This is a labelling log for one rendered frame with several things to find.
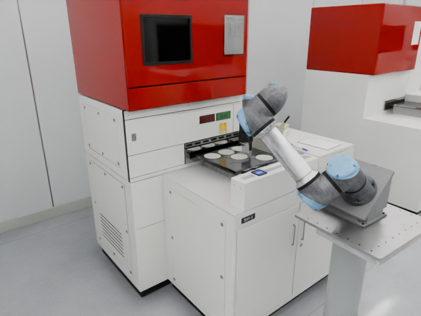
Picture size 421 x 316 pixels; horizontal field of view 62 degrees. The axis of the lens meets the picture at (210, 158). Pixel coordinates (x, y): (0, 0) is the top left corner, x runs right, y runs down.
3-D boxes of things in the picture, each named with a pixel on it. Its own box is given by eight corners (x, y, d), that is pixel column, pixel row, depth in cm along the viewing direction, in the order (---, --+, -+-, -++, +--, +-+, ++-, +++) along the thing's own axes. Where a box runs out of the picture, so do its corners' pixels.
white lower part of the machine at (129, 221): (98, 251, 272) (84, 152, 244) (185, 218, 319) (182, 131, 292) (141, 303, 219) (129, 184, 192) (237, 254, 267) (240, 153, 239)
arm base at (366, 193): (384, 185, 148) (378, 174, 142) (361, 212, 148) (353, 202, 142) (356, 170, 160) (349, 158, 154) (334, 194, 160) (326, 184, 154)
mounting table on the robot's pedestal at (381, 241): (430, 248, 156) (436, 222, 151) (374, 288, 132) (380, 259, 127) (343, 209, 190) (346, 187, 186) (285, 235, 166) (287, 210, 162)
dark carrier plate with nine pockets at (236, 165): (197, 155, 211) (197, 155, 211) (239, 145, 231) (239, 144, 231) (236, 172, 186) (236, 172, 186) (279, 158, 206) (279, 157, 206)
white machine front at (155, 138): (128, 182, 194) (121, 110, 180) (237, 152, 241) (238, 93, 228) (131, 183, 192) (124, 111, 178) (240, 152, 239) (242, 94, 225)
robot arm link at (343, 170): (372, 180, 142) (361, 163, 134) (344, 200, 145) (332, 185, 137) (354, 162, 151) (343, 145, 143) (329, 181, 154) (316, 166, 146)
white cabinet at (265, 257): (168, 289, 231) (161, 175, 204) (268, 238, 288) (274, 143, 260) (232, 355, 184) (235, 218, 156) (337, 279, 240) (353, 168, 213)
